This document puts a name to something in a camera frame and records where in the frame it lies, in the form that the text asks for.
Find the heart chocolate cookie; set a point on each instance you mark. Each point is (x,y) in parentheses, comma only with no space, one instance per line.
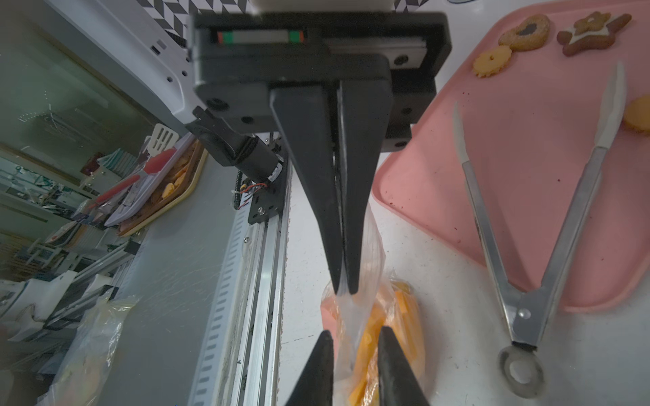
(529,35)

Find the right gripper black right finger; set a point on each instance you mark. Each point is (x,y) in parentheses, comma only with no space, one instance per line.
(397,382)

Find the star iced cookie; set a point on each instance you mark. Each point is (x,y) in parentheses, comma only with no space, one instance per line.
(597,31)

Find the clear resealable bag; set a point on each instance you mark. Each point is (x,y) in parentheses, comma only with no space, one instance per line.
(346,315)

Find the pink plastic tray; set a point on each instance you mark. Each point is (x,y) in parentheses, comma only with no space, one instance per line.
(529,132)

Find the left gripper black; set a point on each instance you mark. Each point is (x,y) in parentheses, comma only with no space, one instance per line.
(239,59)

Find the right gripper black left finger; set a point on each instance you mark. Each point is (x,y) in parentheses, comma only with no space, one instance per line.
(315,384)

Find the crumpled plastic bag outside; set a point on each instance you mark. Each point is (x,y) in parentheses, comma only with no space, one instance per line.
(89,360)

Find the round cookie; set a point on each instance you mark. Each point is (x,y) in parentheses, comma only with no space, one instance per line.
(637,114)
(492,61)

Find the yellow cookies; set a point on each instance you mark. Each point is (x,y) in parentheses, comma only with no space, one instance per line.
(395,306)

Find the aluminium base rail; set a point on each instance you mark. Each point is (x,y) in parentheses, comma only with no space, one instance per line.
(237,360)

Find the tray of utensils outside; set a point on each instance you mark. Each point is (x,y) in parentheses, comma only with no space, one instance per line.
(167,172)

